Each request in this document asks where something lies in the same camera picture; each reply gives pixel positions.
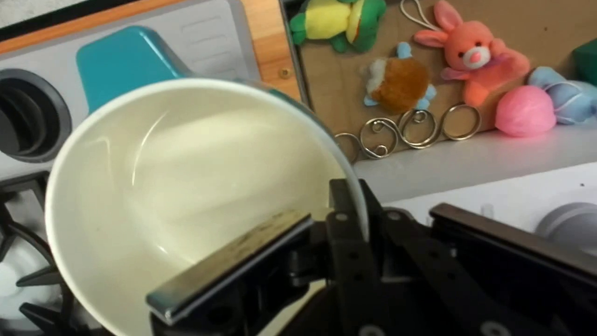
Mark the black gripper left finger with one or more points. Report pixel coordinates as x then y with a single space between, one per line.
229 267

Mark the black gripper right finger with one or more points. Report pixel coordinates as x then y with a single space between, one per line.
515 244

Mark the white toy sink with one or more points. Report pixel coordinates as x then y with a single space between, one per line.
466 168

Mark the grey toy faucet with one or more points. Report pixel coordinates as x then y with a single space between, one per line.
569 226

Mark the pink ball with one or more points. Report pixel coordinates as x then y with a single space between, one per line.
524 112

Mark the blue white plush toy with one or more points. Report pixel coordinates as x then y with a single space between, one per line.
569 95

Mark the orange bunny plush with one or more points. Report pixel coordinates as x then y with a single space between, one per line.
477 56

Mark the dark green textured toy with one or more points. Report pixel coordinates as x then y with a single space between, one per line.
587 61

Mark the brown plush toy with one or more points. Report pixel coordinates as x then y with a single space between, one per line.
401 80

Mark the grey stove with black grate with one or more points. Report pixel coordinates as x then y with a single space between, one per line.
205 37

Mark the black stove knob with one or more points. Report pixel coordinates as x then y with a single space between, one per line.
29 114

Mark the green yellow plush toy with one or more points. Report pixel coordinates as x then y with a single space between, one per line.
335 20

